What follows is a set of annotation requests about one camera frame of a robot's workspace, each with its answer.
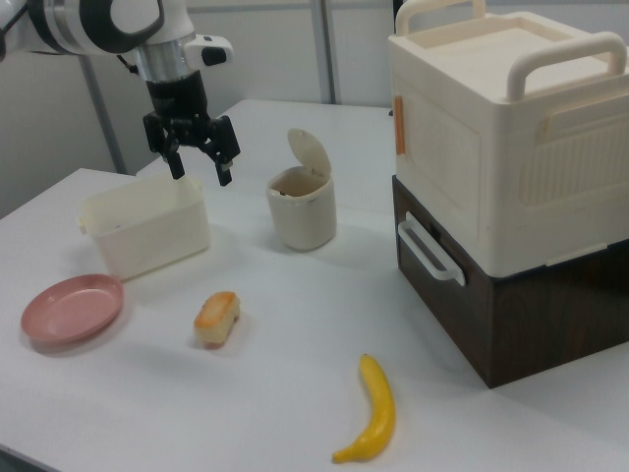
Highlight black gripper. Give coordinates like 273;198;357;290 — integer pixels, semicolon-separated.
143;71;242;187

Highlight cream trash can with lid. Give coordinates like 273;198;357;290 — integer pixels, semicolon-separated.
265;128;338;253

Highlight white plastic storage bin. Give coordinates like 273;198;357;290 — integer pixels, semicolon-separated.
77;170;211;282

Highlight toy bread slice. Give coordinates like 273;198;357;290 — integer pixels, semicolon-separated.
193;291;242;349

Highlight pink plastic plate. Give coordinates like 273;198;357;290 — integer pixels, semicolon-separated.
20;273;126;344

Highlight yellow toy banana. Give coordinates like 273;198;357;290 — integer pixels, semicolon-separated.
331;353;397;464

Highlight dark brown drawer box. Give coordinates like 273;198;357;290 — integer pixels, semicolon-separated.
391;175;629;389

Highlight grey partition post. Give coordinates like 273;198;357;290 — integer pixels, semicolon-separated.
310;0;341;105
78;53;130;176

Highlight cream cabinet box with handles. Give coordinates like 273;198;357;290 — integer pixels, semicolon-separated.
386;0;629;276

